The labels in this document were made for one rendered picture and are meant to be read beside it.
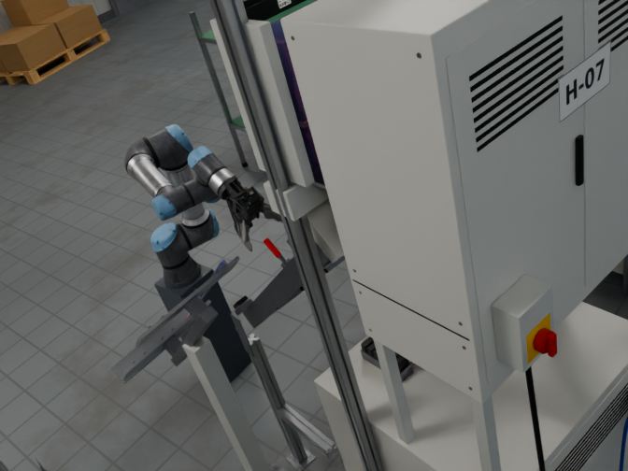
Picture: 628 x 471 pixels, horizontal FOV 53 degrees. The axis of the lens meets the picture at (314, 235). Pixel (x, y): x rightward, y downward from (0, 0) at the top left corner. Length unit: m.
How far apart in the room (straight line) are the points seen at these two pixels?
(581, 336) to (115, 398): 2.07
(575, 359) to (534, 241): 0.73
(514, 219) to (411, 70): 0.35
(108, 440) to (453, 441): 1.70
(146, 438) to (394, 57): 2.26
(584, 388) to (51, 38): 7.83
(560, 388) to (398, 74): 1.11
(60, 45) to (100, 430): 6.46
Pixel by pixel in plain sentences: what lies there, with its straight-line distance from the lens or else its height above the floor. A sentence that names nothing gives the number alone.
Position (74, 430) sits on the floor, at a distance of 3.13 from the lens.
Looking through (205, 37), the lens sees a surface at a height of 0.95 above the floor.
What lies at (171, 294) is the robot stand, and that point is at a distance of 2.62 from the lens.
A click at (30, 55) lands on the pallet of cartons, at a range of 8.55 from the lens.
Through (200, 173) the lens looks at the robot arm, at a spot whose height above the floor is 1.20.
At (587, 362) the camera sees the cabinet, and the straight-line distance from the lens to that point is 1.87.
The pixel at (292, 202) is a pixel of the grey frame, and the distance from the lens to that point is 1.28.
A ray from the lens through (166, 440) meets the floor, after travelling 2.84.
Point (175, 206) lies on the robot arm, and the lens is 1.93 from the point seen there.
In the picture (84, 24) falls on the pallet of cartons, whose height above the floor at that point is 0.32.
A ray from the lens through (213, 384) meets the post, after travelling 1.94.
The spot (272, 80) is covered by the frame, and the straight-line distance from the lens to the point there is 1.15.
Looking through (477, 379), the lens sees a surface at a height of 1.07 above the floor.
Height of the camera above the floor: 2.00
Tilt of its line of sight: 34 degrees down
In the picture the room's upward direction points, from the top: 17 degrees counter-clockwise
